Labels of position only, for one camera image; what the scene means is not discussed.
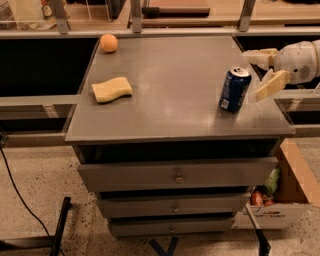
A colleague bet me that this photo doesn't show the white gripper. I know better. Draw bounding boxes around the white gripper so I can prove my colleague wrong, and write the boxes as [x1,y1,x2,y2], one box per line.
[242,40,319,102]

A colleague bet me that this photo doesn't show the blue pepsi can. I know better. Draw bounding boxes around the blue pepsi can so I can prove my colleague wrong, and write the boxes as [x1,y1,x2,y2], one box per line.
[219,67,252,113]

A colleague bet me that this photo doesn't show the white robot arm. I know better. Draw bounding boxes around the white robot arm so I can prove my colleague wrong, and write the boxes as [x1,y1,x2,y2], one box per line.
[242,40,320,102]

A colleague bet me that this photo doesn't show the top grey drawer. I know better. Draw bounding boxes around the top grey drawer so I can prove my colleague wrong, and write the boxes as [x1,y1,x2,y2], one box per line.
[78,157,278,192]

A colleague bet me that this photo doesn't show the grey drawer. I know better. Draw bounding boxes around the grey drawer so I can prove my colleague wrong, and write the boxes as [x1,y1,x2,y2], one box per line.
[108,217,234,237]
[97,193,249,219]
[78,157,278,192]

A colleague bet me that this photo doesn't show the green snack bag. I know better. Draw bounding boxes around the green snack bag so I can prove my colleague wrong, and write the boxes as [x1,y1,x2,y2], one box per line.
[264,168,280,195]

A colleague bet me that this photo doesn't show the cardboard box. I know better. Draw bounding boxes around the cardboard box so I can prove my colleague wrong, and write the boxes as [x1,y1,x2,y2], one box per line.
[231,138,320,230]

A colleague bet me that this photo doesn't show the grey drawer cabinet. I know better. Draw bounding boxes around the grey drawer cabinet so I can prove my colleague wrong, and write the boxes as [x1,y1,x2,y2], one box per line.
[66,36,292,224]

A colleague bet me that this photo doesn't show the red snack packets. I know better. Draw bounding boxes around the red snack packets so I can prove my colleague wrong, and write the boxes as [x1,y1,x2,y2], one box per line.
[250,190,274,207]

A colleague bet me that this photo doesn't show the yellow sponge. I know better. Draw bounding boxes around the yellow sponge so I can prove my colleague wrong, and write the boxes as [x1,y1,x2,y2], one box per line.
[92,77,132,104]

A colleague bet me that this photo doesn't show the orange fruit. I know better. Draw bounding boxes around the orange fruit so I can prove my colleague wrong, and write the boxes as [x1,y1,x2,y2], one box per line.
[100,34,118,53]

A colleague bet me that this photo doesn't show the middle grey drawer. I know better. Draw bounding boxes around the middle grey drawer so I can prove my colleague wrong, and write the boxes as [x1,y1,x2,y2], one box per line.
[97,193,249,219]

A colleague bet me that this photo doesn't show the bottom grey drawer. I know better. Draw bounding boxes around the bottom grey drawer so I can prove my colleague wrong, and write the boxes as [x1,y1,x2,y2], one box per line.
[108,217,234,237]

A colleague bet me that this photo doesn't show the black metal floor stand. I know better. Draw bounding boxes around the black metal floor stand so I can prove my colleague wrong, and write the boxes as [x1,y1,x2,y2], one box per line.
[0,196,72,256]

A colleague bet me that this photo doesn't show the black handled tool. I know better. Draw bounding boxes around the black handled tool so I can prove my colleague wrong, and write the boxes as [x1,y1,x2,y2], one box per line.
[245,204,271,256]

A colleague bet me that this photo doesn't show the metal shelf rail frame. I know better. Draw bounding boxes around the metal shelf rail frame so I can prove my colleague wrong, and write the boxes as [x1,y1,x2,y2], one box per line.
[0,0,320,38]

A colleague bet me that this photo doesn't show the black floor cable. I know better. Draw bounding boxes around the black floor cable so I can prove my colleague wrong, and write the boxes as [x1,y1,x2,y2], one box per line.
[0,146,66,256]

